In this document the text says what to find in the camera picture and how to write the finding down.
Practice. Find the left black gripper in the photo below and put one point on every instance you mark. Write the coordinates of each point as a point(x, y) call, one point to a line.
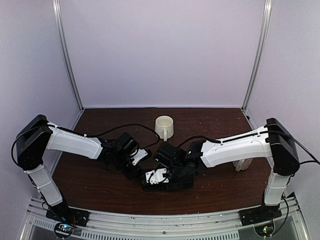
point(134, 173)

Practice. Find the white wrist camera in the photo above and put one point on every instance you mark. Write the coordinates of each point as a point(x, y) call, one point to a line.
point(138, 156)
point(157, 176)

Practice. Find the black zippered tool case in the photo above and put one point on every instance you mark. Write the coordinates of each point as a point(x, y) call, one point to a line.
point(186, 182)

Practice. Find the right aluminium frame post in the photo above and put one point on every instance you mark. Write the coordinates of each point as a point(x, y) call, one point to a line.
point(264, 30)

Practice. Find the white mug yellow inside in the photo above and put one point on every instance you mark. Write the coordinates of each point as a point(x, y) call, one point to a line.
point(242, 165)

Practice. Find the front aluminium rail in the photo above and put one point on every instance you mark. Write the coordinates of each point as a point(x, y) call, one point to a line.
point(223, 225)

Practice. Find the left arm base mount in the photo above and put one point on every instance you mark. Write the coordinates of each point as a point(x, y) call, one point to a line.
point(68, 215)

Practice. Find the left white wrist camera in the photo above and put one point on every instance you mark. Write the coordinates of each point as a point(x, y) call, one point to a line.
point(138, 156)

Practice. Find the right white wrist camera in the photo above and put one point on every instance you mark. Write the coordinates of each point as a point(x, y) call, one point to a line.
point(157, 176)

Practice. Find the left aluminium frame post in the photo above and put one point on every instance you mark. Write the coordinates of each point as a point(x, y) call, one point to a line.
point(65, 52)

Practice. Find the white ribbed mug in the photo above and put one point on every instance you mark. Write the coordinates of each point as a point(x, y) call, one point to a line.
point(164, 127)

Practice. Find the aluminium frame post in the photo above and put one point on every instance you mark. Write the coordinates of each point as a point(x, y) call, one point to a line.
point(65, 52)
point(264, 30)

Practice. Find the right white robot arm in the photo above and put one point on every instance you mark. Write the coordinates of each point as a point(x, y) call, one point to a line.
point(269, 141)

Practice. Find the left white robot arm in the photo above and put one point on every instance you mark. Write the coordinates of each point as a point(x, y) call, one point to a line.
point(40, 135)

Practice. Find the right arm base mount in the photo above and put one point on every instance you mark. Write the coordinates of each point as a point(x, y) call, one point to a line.
point(259, 214)

